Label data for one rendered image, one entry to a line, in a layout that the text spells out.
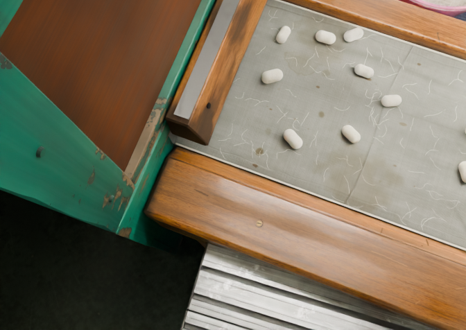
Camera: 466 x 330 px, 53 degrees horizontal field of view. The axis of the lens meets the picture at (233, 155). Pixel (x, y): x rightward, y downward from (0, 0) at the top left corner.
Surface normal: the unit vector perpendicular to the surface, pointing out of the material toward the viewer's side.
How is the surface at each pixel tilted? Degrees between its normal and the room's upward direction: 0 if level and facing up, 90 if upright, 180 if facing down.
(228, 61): 67
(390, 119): 0
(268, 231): 0
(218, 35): 0
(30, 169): 90
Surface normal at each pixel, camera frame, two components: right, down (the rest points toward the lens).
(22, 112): 0.94, 0.34
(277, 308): 0.00, -0.25
